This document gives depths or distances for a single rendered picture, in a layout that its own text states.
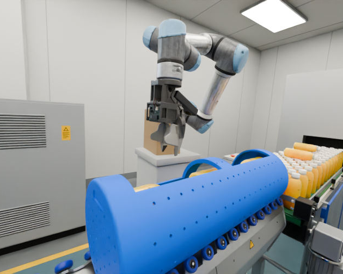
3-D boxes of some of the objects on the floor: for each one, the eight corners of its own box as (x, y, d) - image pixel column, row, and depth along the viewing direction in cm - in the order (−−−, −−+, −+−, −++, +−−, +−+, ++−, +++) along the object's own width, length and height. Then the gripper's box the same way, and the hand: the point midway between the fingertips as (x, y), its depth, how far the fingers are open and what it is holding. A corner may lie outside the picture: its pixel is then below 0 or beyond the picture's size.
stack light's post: (320, 340, 112) (355, 178, 96) (321, 335, 114) (355, 176, 99) (328, 347, 109) (365, 180, 93) (329, 342, 111) (366, 179, 96)
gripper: (142, 81, 51) (140, 151, 54) (169, 75, 42) (164, 161, 44) (166, 85, 56) (162, 149, 59) (193, 81, 47) (188, 157, 50)
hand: (171, 149), depth 53 cm, fingers open, 5 cm apart
